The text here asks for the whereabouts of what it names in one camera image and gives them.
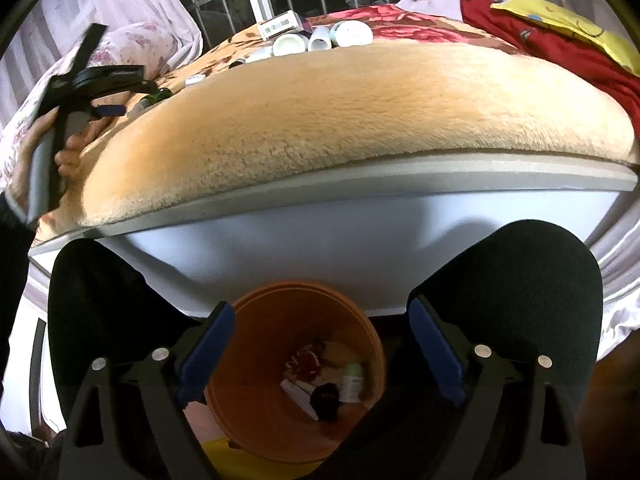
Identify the white round jar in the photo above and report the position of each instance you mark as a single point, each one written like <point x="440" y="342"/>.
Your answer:
<point x="344" y="34"/>

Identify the white bed frame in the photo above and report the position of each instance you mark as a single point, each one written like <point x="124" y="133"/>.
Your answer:
<point x="372" y="231"/>

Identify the blue white medicine box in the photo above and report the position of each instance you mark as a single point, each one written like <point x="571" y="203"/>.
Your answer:
<point x="288" y="22"/>

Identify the floral plush bed blanket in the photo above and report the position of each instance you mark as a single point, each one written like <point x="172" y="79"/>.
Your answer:
<point x="425" y="84"/>

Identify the red cloth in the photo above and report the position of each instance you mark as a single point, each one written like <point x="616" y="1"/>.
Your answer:
<point x="577" y="56"/>

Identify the person's left hand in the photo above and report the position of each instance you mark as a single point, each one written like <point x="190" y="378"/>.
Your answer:
<point x="66" y="159"/>

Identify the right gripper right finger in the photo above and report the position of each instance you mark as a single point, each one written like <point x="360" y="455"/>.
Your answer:
<point x="515" y="421"/>

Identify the yellow plastic stool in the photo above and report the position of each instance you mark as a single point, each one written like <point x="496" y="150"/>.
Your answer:
<point x="236" y="463"/>

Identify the orange plastic trash bin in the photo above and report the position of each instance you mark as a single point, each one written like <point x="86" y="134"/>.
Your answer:
<point x="303" y="366"/>

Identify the yellow cartoon pillow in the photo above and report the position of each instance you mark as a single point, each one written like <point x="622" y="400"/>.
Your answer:
<point x="571" y="24"/>

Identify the frosted white tube bottle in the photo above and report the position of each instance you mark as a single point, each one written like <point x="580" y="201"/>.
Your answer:
<point x="320" y="40"/>

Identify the left sheer curtain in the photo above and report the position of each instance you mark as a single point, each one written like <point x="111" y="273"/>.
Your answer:
<point x="53" y="27"/>

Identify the black spray bottle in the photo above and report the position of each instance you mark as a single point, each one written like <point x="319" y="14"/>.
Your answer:
<point x="152" y="99"/>

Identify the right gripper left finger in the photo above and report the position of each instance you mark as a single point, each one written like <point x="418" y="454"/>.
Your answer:
<point x="168" y="380"/>

